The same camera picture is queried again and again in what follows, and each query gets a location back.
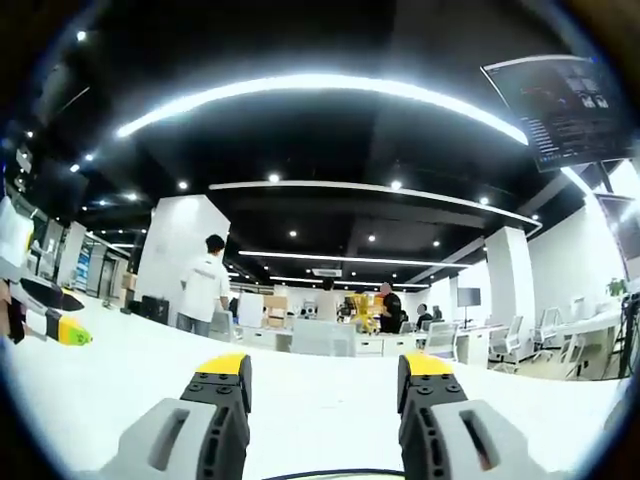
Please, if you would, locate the black case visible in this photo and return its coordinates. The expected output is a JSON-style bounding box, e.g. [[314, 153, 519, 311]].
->
[[140, 294, 177, 322]]

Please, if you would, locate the grey desk partition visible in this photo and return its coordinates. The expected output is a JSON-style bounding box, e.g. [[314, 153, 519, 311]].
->
[[291, 319, 358, 358]]

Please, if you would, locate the white desk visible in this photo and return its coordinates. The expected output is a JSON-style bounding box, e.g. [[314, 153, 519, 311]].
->
[[0, 285, 635, 480]]

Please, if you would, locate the black tripod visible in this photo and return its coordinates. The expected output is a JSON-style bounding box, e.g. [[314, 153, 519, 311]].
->
[[615, 293, 640, 380]]

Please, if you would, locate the large hanging dark monitor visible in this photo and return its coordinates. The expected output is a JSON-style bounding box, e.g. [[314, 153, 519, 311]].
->
[[480, 53, 640, 174]]

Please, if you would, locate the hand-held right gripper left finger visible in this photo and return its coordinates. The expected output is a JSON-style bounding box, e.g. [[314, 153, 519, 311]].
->
[[98, 352, 254, 480]]

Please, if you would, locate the stack of cardboard boxes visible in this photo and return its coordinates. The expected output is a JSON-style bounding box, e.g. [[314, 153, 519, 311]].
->
[[262, 295, 290, 329]]

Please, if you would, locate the black monitor on stand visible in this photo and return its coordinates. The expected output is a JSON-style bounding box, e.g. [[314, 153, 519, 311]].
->
[[456, 287, 482, 330]]

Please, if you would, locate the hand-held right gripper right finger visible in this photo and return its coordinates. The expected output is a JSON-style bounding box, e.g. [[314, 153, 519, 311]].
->
[[397, 351, 547, 480]]

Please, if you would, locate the white office chair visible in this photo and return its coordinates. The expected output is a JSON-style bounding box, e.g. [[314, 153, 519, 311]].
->
[[489, 314, 525, 375], [423, 321, 460, 362], [530, 306, 562, 352]]

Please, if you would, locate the yellow frame machine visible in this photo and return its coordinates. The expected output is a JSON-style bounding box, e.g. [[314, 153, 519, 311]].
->
[[348, 293, 384, 335]]

